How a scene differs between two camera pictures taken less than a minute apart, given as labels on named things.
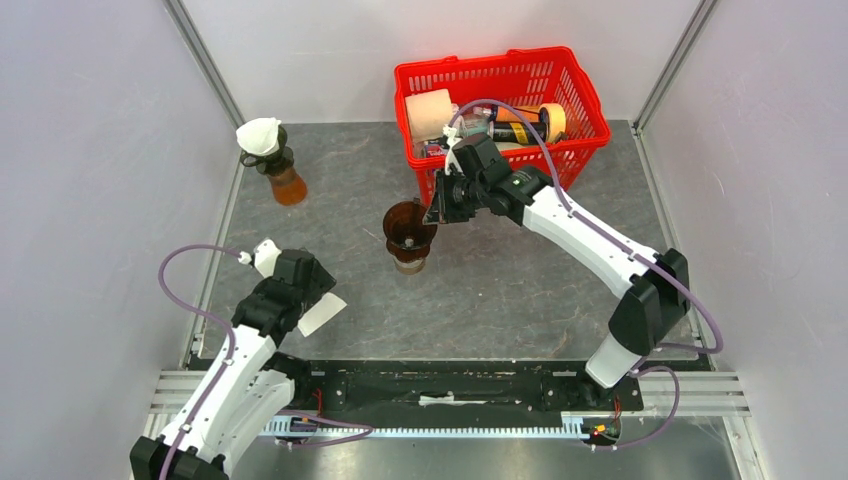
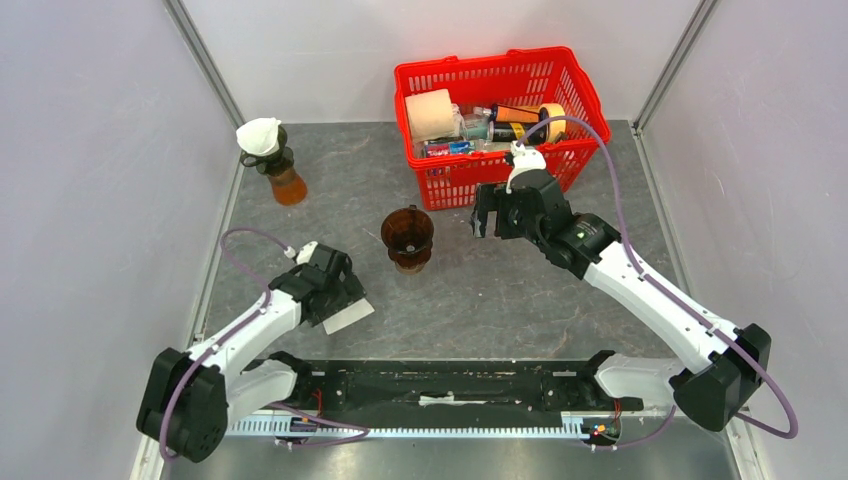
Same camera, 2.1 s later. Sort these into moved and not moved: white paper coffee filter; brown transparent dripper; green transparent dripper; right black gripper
Moved: right black gripper
Not moved: white paper coffee filter; green transparent dripper; brown transparent dripper
